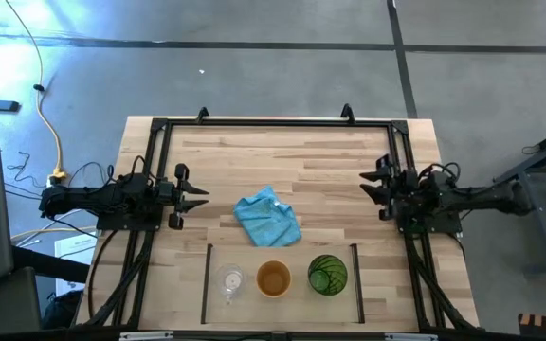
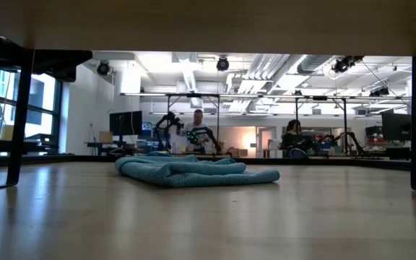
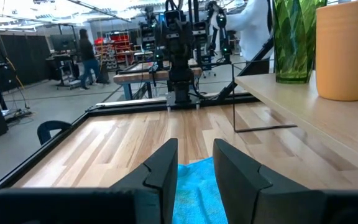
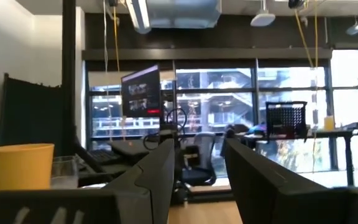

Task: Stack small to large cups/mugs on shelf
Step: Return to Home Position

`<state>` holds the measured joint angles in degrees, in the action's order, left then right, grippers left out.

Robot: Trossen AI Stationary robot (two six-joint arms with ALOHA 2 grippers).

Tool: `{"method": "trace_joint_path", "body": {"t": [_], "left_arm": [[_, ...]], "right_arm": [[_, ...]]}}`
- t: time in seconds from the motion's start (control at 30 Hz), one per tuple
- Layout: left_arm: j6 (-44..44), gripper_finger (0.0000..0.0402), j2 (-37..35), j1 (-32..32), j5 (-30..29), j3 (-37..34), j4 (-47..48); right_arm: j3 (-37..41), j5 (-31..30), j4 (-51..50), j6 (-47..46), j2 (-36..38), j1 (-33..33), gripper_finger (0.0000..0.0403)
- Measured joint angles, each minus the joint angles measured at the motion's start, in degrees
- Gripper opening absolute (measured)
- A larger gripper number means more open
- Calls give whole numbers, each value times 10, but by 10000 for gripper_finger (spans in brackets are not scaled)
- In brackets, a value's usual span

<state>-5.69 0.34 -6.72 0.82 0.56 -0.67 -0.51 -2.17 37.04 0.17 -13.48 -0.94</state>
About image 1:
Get small clear glass mug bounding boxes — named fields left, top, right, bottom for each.
left=214, top=263, right=246, bottom=305

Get blue microfibre cloth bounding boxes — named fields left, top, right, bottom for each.
left=233, top=185, right=302, bottom=248

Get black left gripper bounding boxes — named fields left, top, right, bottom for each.
left=152, top=163, right=210, bottom=232

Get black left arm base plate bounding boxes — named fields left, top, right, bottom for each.
left=96, top=207, right=163, bottom=232

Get green glass cup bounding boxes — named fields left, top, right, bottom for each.
left=307, top=254, right=349, bottom=296

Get white paper sheet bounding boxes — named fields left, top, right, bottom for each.
left=54, top=231, right=99, bottom=297

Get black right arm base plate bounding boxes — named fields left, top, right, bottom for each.
left=395, top=207, right=464, bottom=237

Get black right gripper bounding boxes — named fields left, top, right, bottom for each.
left=359, top=153, right=419, bottom=223

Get long yellow floor cable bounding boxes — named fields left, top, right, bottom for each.
left=5, top=0, right=65, bottom=174

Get black aluminium table frame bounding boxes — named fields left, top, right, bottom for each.
left=71, top=116, right=481, bottom=332

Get thin yellow cable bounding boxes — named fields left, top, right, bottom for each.
left=10, top=225, right=99, bottom=241

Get thin black floor cables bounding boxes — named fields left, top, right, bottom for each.
left=5, top=151, right=116, bottom=200

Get orange cup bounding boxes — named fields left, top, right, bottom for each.
left=255, top=259, right=293, bottom=299

